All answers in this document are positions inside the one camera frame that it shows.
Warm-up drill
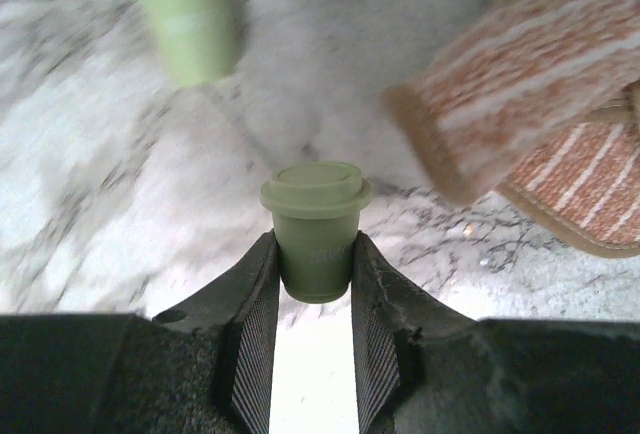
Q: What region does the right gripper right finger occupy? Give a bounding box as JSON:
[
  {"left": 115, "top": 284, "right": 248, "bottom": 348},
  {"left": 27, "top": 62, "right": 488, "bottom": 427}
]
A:
[{"left": 351, "top": 234, "right": 639, "bottom": 433}]

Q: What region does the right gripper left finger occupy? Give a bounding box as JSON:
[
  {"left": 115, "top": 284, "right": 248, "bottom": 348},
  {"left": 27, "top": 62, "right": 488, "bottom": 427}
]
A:
[{"left": 1, "top": 233, "right": 280, "bottom": 433}]

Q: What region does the pink striped cloth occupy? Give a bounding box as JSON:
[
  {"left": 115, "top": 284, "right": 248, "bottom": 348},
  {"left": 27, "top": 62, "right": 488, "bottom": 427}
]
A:
[{"left": 384, "top": 0, "right": 639, "bottom": 258}]

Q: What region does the green capsule cluster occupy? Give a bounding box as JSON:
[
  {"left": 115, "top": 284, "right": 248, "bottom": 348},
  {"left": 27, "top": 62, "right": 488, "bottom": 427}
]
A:
[{"left": 260, "top": 162, "right": 372, "bottom": 304}]

